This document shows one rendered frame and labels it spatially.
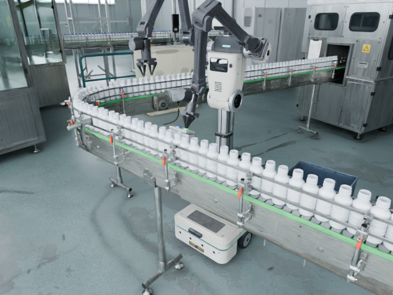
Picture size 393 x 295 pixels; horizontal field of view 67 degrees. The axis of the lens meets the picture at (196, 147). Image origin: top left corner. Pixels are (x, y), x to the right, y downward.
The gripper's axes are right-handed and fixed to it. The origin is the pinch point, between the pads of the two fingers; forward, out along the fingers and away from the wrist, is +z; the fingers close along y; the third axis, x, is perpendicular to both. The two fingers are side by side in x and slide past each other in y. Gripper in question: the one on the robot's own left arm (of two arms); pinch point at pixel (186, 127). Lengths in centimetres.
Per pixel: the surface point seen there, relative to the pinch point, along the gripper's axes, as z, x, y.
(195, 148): 6.8, -18.5, 23.3
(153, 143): 11.8, -17.6, -6.3
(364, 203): 6, -18, 98
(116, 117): 4.8, -18.5, -41.5
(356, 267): 27, -21, 102
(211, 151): 5.6, -19.0, 33.8
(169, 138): 6.2, -18.3, 5.5
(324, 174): 8, 40, 71
